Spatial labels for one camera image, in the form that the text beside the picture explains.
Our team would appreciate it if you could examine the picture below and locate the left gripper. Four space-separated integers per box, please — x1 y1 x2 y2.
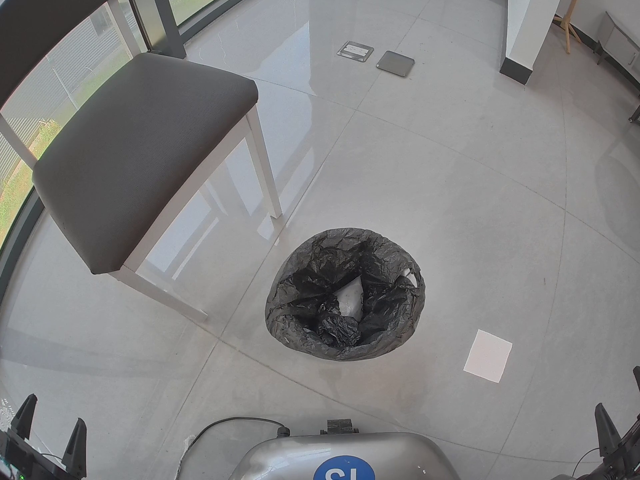
0 393 88 480

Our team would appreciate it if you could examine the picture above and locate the black plastic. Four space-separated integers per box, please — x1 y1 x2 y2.
316 308 362 347

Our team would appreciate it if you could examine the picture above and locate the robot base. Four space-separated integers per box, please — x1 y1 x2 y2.
227 418 461 480

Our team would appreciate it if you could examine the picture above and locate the grey seat white chair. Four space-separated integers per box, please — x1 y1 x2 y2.
0 0 284 322

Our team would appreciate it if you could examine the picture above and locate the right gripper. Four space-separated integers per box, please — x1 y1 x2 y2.
595 366 640 480

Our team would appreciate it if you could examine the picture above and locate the black cable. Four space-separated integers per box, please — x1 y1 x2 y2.
176 416 292 480

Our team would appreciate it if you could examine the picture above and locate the black plastic bag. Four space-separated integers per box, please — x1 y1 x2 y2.
265 227 427 364

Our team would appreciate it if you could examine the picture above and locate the grey metal cabinet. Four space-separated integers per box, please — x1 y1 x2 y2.
594 10 640 123

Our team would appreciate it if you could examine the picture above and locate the white paper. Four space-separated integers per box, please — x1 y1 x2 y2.
334 275 367 319

